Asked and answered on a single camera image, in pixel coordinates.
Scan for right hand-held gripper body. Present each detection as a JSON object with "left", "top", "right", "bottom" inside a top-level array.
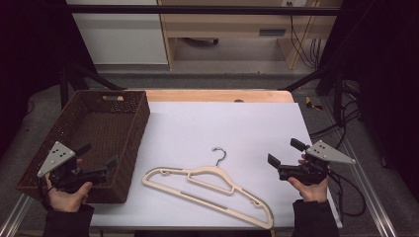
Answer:
[{"left": 278, "top": 140, "right": 357, "bottom": 186}]

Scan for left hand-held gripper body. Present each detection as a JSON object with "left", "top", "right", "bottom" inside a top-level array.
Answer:
[{"left": 37, "top": 141, "right": 110, "bottom": 194}]

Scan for brown woven basket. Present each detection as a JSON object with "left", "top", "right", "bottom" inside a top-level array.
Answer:
[{"left": 15, "top": 89, "right": 151, "bottom": 204}]

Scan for beige clothes hanger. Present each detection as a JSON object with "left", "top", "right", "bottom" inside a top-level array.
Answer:
[{"left": 141, "top": 146, "right": 275, "bottom": 230}]

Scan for person's right hand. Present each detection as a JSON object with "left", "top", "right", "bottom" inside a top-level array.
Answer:
[{"left": 288, "top": 177, "right": 330, "bottom": 203}]

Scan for person's left hand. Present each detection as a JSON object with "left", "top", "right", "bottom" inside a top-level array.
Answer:
[{"left": 44, "top": 173, "right": 94, "bottom": 213}]

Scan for yellow and black floor item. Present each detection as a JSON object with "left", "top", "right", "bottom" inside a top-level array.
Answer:
[{"left": 304, "top": 96, "right": 324, "bottom": 112}]

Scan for white table sheet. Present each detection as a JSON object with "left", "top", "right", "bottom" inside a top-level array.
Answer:
[{"left": 90, "top": 101, "right": 344, "bottom": 230}]

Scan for black metal stand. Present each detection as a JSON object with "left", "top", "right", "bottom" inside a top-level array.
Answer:
[
  {"left": 58, "top": 61, "right": 126, "bottom": 111},
  {"left": 283, "top": 60, "right": 348, "bottom": 124}
]

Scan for wooden table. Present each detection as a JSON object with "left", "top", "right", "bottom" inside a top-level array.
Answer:
[{"left": 126, "top": 89, "right": 294, "bottom": 104}]

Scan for white cabinet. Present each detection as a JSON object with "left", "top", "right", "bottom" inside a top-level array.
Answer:
[{"left": 65, "top": 0, "right": 169, "bottom": 65}]

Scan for light wooden desk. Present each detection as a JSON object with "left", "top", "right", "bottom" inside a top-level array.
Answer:
[{"left": 157, "top": 0, "right": 344, "bottom": 71}]

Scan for black floor cables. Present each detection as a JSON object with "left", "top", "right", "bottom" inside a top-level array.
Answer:
[{"left": 308, "top": 80, "right": 364, "bottom": 151}]

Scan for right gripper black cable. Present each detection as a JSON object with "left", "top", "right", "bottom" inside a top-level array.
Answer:
[{"left": 327, "top": 171, "right": 368, "bottom": 218}]

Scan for aluminium rail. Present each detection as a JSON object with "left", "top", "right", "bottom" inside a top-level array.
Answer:
[
  {"left": 0, "top": 194, "right": 34, "bottom": 237},
  {"left": 319, "top": 95, "right": 399, "bottom": 237}
]

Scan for black hanging desk cables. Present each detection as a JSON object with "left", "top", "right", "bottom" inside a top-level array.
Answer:
[{"left": 286, "top": 1, "right": 323, "bottom": 69}]

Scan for black horizontal frame bar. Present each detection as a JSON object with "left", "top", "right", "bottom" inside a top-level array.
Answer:
[{"left": 65, "top": 4, "right": 342, "bottom": 17}]

